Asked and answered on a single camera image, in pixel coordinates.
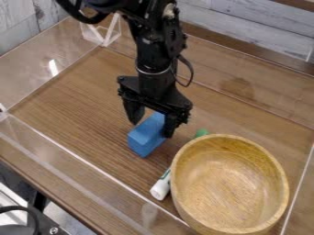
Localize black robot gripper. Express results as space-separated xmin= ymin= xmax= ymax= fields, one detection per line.
xmin=118 ymin=69 xmax=193 ymax=138

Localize blue rectangular block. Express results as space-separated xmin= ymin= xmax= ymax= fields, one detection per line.
xmin=127 ymin=112 xmax=166 ymax=158

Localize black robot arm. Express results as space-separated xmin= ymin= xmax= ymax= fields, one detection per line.
xmin=86 ymin=0 xmax=193 ymax=138

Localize brown wooden bowl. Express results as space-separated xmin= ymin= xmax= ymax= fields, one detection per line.
xmin=171 ymin=134 xmax=290 ymax=235

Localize white green-capped marker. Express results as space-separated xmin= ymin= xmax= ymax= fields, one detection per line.
xmin=149 ymin=129 xmax=210 ymax=202

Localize black metal stand base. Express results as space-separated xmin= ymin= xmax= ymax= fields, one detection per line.
xmin=0 ymin=210 xmax=71 ymax=235

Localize clear acrylic corner bracket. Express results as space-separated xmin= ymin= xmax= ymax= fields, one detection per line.
xmin=81 ymin=13 xmax=122 ymax=48

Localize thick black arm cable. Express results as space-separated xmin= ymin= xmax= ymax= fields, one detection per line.
xmin=54 ymin=0 xmax=125 ymax=26

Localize black cable lower left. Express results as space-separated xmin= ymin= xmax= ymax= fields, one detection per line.
xmin=0 ymin=205 xmax=42 ymax=232

